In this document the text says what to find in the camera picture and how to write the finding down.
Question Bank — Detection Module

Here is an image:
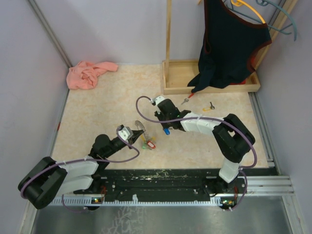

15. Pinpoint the grey oval key organizer ring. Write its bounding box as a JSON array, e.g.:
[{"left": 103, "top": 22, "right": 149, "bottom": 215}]
[{"left": 134, "top": 120, "right": 148, "bottom": 142}]

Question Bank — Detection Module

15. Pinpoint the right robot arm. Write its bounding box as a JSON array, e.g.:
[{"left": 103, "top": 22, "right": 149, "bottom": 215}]
[{"left": 152, "top": 96, "right": 255, "bottom": 193}]

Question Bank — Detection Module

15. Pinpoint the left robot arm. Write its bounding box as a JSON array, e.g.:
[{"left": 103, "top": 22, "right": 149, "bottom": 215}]
[{"left": 18, "top": 125, "right": 144, "bottom": 210}]

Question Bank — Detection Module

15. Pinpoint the red key tag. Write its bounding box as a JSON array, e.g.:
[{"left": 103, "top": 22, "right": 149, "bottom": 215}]
[{"left": 146, "top": 141, "right": 156, "bottom": 149}]

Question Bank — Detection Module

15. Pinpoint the key with red tag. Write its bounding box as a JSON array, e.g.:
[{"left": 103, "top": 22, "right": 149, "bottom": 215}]
[{"left": 181, "top": 93, "right": 194, "bottom": 105}]

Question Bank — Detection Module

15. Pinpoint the wooden clothes rack base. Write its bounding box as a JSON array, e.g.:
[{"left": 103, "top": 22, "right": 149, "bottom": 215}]
[{"left": 163, "top": 0, "right": 297, "bottom": 95}]

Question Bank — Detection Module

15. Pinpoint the key with yellow tag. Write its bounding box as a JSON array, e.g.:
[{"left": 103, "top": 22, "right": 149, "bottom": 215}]
[{"left": 202, "top": 102, "right": 215, "bottom": 112}]

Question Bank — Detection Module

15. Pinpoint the pink crumpled cloth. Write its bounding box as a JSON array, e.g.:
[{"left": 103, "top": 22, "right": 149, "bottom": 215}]
[{"left": 66, "top": 61, "right": 118, "bottom": 90}]

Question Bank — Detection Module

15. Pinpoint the dark navy vest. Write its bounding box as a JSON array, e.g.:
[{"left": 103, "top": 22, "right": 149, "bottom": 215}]
[{"left": 188, "top": 0, "right": 272, "bottom": 93}]

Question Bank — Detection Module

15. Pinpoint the yellow clothes hanger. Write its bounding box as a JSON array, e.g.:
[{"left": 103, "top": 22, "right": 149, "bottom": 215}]
[{"left": 230, "top": 0, "right": 266, "bottom": 24}]

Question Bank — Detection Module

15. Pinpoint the teal clothes hanger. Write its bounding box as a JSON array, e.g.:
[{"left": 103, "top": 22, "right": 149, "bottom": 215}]
[{"left": 256, "top": 0, "right": 298, "bottom": 41}]

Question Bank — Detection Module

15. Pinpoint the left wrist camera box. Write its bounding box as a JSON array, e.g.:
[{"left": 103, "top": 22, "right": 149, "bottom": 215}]
[{"left": 117, "top": 125, "right": 134, "bottom": 141}]

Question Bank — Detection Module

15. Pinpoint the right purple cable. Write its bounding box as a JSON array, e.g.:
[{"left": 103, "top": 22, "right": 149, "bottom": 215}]
[{"left": 135, "top": 96, "right": 257, "bottom": 212}]

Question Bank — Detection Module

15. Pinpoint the purple cable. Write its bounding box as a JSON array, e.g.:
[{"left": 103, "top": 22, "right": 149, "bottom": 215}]
[
  {"left": 20, "top": 128, "right": 140, "bottom": 213},
  {"left": 135, "top": 96, "right": 257, "bottom": 212}
]

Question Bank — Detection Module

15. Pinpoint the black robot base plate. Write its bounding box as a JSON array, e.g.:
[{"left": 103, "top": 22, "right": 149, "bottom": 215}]
[{"left": 73, "top": 168, "right": 247, "bottom": 203}]

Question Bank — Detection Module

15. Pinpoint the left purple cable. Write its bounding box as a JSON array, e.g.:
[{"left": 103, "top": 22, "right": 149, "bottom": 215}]
[{"left": 20, "top": 128, "right": 140, "bottom": 213}]

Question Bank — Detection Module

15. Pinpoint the aluminium frame rail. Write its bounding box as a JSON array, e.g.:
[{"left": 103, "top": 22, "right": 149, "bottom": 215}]
[{"left": 246, "top": 175, "right": 294, "bottom": 196}]

